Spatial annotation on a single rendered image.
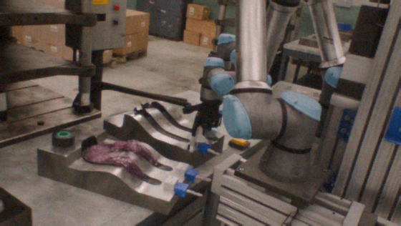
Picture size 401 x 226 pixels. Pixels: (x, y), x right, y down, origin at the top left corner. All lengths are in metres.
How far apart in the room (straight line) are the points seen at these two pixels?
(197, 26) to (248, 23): 7.28
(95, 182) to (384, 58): 0.96
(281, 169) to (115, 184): 0.55
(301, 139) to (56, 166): 0.83
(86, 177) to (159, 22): 7.47
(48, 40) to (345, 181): 4.97
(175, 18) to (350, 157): 7.43
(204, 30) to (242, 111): 7.30
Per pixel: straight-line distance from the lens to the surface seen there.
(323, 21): 1.61
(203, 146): 1.50
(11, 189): 1.41
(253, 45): 1.02
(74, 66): 1.95
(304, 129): 1.04
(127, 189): 1.28
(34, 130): 1.84
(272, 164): 1.08
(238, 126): 0.96
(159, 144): 1.56
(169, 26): 8.52
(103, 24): 2.14
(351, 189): 1.25
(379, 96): 1.15
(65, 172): 1.38
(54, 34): 5.63
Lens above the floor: 1.56
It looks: 22 degrees down
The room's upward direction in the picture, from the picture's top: 8 degrees clockwise
